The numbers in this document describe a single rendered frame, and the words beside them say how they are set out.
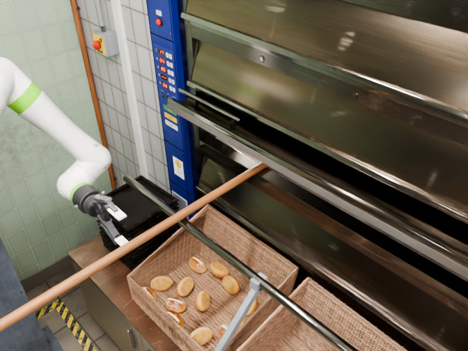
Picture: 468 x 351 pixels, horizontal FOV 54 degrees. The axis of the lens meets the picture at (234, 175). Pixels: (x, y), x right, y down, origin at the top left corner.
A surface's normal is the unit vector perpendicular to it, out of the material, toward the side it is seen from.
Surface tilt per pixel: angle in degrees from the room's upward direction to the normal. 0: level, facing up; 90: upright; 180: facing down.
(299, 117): 70
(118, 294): 0
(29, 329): 90
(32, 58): 90
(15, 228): 90
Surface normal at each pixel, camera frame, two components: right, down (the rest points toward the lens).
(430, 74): -0.69, 0.13
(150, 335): -0.02, -0.79
